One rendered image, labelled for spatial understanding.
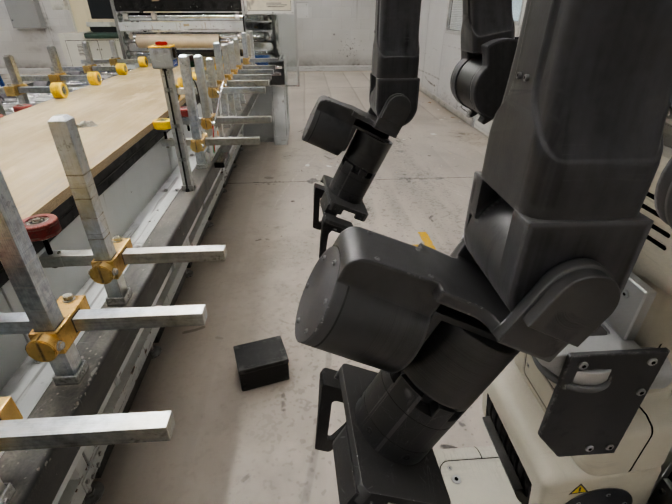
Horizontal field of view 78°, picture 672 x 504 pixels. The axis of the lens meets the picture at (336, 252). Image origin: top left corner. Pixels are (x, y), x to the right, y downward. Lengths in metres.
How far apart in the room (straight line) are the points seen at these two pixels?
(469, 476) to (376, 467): 0.99
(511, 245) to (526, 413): 0.54
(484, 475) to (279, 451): 0.70
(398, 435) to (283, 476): 1.29
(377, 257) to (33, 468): 0.76
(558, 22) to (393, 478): 0.25
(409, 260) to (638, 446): 0.50
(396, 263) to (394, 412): 0.10
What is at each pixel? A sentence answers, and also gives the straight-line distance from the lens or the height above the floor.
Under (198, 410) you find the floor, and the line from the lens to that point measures 1.78.
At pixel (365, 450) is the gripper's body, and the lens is 0.29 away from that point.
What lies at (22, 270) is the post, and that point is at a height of 0.96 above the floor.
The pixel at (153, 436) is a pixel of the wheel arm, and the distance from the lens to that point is 0.70.
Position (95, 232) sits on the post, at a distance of 1.07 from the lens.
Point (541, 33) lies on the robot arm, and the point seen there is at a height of 1.32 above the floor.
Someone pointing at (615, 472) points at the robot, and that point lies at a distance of 0.71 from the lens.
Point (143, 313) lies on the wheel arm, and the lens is 0.89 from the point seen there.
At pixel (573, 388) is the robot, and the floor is 1.01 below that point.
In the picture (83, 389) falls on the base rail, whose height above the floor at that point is 0.70.
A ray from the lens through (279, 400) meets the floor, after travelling 1.75.
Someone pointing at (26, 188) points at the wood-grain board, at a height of 0.90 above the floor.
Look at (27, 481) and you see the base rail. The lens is 0.87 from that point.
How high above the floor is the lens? 1.33
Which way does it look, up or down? 30 degrees down
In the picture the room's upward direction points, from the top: straight up
